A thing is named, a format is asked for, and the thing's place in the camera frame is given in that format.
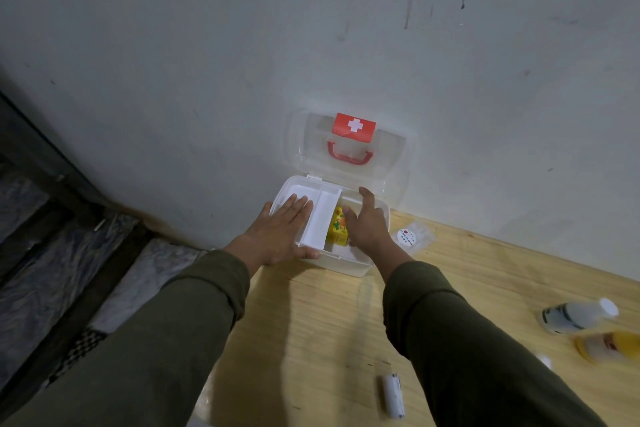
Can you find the small clear plastic bag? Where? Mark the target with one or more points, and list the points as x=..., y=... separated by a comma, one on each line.
x=411, y=236

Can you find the yellow plastic bottle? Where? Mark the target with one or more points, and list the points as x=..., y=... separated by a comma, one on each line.
x=607, y=345

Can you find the person's right hand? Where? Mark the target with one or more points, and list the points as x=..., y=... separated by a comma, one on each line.
x=371, y=234

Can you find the small white cap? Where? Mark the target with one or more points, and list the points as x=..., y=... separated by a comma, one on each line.
x=544, y=361

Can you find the yellow medicine box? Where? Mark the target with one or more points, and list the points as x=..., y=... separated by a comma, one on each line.
x=338, y=234

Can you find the person's left hand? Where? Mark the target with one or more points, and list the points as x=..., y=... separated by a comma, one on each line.
x=275, y=236

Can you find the person's right thumb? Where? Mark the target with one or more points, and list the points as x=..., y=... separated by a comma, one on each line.
x=349, y=222

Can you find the person's left thumb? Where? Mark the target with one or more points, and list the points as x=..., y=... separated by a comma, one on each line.
x=307, y=254

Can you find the person's right forearm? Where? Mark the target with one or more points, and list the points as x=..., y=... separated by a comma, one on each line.
x=475, y=351

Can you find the metal mesh floor grate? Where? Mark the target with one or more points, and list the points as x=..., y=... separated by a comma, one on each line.
x=77, y=354

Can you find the white plastic bottle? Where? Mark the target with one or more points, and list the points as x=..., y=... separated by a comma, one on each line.
x=575, y=315

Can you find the white tray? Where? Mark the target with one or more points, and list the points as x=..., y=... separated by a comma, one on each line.
x=320, y=221

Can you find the white first aid box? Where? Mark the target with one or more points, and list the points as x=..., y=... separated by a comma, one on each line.
x=352, y=267

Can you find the person's left forearm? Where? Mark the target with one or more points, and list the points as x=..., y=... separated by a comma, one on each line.
x=145, y=346

